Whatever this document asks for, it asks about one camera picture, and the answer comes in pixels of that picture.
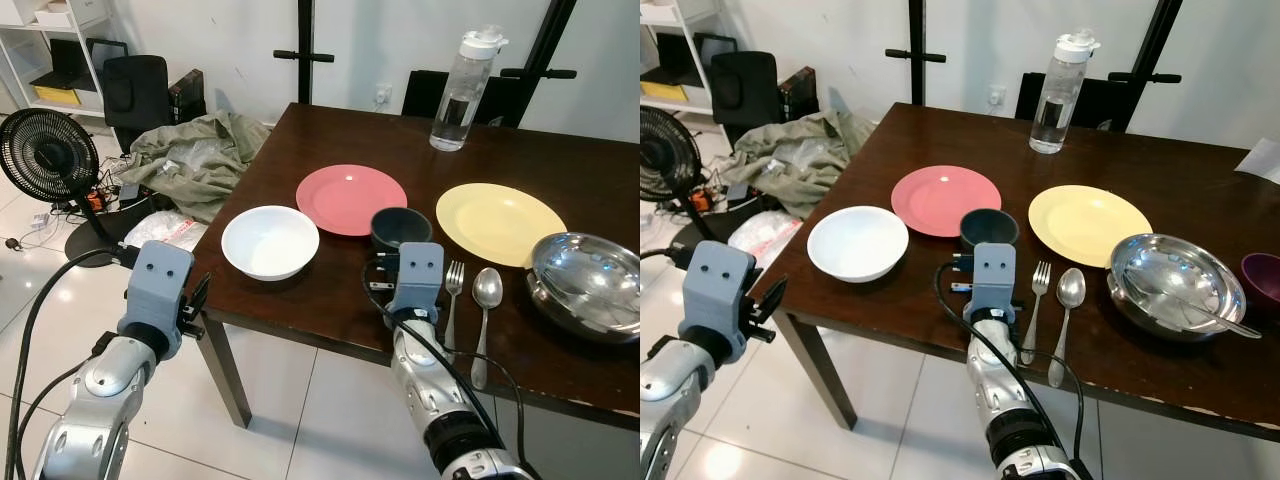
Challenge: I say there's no dark blue cup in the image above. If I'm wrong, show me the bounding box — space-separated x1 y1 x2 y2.
959 208 1021 252
370 207 434 253

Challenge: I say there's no white plastic bag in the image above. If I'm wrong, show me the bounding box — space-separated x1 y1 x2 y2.
727 211 807 270
123 209 209 253

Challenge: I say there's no steel fork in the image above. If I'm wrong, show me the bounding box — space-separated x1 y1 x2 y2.
1019 261 1054 367
442 261 467 367

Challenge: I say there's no pink plate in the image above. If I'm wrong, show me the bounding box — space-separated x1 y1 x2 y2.
890 165 1003 239
296 164 409 238

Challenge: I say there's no dark wooden table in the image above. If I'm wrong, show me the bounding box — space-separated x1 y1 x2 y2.
775 101 1280 444
189 101 641 433

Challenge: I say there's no white bowl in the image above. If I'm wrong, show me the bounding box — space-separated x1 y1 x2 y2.
807 206 911 284
221 206 321 282

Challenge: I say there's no steel spoon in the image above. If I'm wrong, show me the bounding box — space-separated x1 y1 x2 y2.
469 267 505 392
1046 268 1088 390

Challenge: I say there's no yellow plate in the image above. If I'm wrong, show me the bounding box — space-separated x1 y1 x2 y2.
435 183 569 269
1027 185 1155 269

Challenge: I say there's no olive green cloth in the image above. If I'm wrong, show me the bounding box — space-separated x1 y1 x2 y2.
721 107 882 220
124 110 272 225

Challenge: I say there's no long steel utensil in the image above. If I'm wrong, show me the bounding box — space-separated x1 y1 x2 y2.
545 276 641 319
1150 286 1264 340

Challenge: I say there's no black standing fan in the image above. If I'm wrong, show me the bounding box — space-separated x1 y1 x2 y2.
0 108 129 269
640 104 709 253

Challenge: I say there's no steel bowl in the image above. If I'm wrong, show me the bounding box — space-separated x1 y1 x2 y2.
1107 233 1250 344
527 232 641 346

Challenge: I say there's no clear water bottle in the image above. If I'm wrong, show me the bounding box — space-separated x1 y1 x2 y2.
429 26 510 154
1029 28 1102 156

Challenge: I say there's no dark box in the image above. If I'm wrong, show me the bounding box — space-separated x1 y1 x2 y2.
167 68 207 125
777 65 820 124

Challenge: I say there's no black office chair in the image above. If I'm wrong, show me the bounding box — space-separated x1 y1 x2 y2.
102 54 174 153
709 50 782 151

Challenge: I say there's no black upright stand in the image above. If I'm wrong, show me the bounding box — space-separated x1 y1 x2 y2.
884 0 949 107
273 0 337 107

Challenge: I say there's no black slanted stand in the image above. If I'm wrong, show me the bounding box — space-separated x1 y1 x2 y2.
1106 0 1185 133
498 0 580 128

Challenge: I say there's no white shelf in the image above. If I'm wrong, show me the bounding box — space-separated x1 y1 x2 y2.
640 0 733 118
0 0 123 123

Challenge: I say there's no purple bowl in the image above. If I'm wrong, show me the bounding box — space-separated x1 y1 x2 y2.
1240 252 1280 320

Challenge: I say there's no white paper sheet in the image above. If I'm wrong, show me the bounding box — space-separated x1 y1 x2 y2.
1234 137 1280 187

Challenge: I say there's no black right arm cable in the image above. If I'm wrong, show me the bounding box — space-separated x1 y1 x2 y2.
934 262 1089 473
361 260 528 473

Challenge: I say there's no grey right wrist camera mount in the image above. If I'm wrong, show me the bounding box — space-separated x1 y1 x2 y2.
964 242 1019 320
385 242 447 321

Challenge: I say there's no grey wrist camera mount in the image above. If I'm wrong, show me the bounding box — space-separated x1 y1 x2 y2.
682 240 759 338
385 242 447 321
964 242 1019 320
124 240 197 338

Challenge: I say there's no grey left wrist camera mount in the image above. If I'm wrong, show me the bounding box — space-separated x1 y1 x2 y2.
124 240 197 338
682 240 759 338

